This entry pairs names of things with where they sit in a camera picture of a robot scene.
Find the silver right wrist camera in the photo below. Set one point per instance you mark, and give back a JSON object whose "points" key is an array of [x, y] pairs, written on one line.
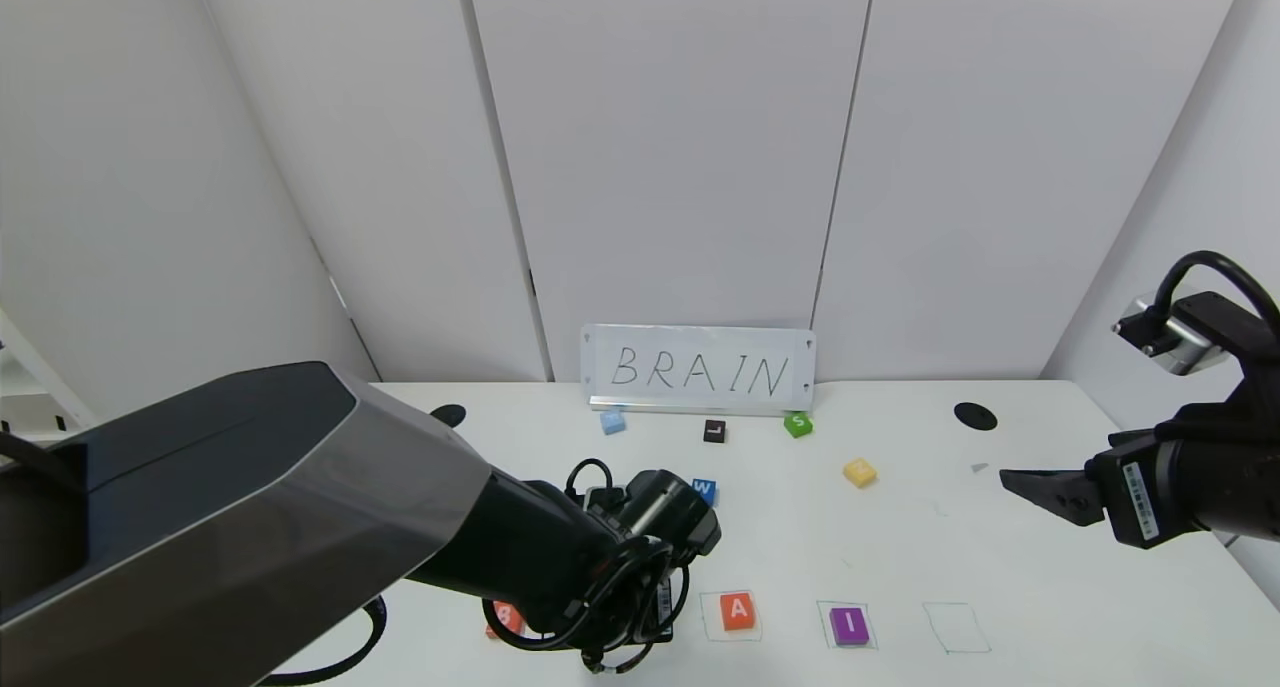
{"points": [[1185, 332]]}

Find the black round table grommet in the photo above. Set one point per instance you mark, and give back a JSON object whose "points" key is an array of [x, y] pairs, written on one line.
{"points": [[975, 416], [448, 415]]}

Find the white sign reading BRAIN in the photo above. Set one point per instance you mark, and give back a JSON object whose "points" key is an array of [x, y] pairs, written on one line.
{"points": [[700, 369]]}

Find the white shelf frame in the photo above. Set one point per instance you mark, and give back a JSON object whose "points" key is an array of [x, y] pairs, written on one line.
{"points": [[30, 367]]}

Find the light blue letter block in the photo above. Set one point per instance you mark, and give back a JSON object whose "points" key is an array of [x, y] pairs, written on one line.
{"points": [[613, 422]]}

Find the black block letter L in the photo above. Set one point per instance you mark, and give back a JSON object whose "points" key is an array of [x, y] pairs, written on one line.
{"points": [[714, 430]]}

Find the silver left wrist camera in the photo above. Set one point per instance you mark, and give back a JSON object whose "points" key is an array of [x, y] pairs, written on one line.
{"points": [[603, 497]]}

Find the blue block letter W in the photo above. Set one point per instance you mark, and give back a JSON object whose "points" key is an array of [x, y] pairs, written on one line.
{"points": [[706, 488]]}

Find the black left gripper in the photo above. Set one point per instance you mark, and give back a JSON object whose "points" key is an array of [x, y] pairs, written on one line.
{"points": [[664, 601]]}

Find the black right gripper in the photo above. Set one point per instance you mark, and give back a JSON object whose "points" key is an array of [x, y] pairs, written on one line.
{"points": [[1136, 501]]}

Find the purple block letter I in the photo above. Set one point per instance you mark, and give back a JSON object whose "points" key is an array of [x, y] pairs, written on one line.
{"points": [[849, 626]]}

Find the green block letter S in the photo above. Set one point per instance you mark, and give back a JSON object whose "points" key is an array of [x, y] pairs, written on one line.
{"points": [[798, 425]]}

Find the yellow letter block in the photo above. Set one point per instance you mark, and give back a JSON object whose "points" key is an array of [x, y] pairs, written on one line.
{"points": [[860, 472]]}

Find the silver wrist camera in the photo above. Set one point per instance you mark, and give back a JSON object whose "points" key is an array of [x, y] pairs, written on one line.
{"points": [[603, 497], [1185, 332]]}

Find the orange block letter B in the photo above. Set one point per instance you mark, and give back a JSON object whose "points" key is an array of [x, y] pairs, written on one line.
{"points": [[503, 619]]}

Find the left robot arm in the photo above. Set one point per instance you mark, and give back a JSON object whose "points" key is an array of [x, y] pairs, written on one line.
{"points": [[250, 487]]}

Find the orange block letter A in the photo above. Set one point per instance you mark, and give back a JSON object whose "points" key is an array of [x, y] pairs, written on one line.
{"points": [[738, 610]]}

